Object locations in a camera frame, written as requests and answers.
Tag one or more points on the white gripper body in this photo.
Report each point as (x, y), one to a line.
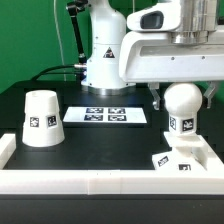
(151, 57)

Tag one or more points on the white marker sheet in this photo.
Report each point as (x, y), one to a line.
(105, 115)

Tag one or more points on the white lamp base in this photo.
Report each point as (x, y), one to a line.
(180, 157)

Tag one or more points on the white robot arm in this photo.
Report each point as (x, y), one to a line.
(172, 41)

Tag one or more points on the white lamp bulb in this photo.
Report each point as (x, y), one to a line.
(183, 101)

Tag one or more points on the white lamp shade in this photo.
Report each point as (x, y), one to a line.
(42, 126)

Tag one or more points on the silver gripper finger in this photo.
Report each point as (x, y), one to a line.
(154, 87)
(212, 89)

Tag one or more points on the white U-shaped border frame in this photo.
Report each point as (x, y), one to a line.
(96, 182)

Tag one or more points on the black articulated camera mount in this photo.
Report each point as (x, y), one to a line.
(73, 9)

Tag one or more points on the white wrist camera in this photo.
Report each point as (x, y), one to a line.
(161, 17)

